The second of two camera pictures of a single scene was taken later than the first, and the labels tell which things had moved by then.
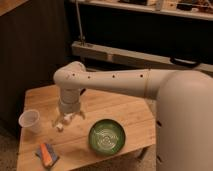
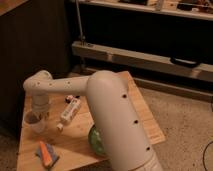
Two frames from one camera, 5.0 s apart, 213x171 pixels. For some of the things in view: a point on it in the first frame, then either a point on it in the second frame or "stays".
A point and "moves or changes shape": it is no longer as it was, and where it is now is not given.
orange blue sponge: [47, 154] stays
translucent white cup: [29, 122] moves or changes shape
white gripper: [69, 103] → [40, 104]
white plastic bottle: [67, 118] stays
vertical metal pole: [79, 21] stays
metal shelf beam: [98, 50] stays
